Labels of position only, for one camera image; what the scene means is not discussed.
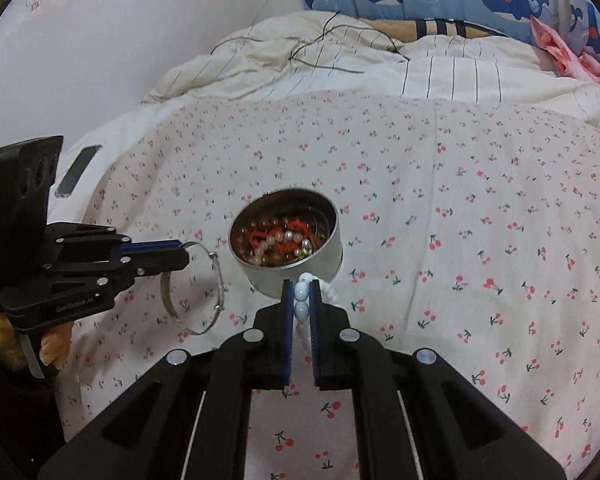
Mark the pearl bead bracelet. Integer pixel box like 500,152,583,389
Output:
250,227,311,266

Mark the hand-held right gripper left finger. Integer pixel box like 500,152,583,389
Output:
37,280,295,480

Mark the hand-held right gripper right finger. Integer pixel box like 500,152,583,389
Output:
309,280,566,480

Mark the round metal tin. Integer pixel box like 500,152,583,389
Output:
228,187,343,301

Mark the white bead bracelet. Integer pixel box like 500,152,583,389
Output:
292,271,341,356

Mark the yellow striped pillow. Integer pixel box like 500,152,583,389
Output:
360,16,546,43

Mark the person's left forearm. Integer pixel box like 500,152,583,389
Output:
0,310,67,466

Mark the cherry print blanket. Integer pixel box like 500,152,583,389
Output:
55,92,600,480

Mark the black smartphone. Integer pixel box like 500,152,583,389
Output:
54,144,103,198

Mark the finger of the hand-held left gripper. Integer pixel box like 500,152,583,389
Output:
100,248,190,281
105,234,184,261

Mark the silver bangle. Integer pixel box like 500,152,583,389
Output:
160,241,227,336

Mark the red string bracelet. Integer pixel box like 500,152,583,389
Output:
247,219,323,256

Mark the amber bead bracelet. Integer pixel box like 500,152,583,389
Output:
232,212,331,267

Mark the person's left hand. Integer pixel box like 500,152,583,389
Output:
0,312,74,372

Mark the white striped duvet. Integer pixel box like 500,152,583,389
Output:
62,10,600,171

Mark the thin dark cable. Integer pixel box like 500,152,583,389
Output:
210,10,411,76

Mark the pink cloth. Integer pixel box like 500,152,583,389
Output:
530,15,600,93

